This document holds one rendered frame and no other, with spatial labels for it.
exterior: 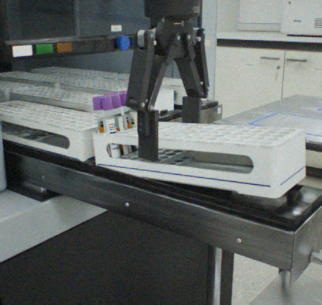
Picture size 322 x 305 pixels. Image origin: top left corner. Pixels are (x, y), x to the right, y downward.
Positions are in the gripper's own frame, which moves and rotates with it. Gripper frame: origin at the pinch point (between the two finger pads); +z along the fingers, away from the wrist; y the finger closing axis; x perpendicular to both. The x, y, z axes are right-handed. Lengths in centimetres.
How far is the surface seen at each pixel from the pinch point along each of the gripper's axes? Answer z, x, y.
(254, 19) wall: -12, 126, 292
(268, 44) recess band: 3, 87, 234
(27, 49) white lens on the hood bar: -11.1, 26.9, -3.5
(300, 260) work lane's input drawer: 10.8, -21.8, -4.1
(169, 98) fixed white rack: 2.1, 24.2, 33.3
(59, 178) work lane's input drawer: 8.6, 17.2, -6.7
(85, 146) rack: 3.0, 13.4, -4.4
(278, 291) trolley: 59, 3, 57
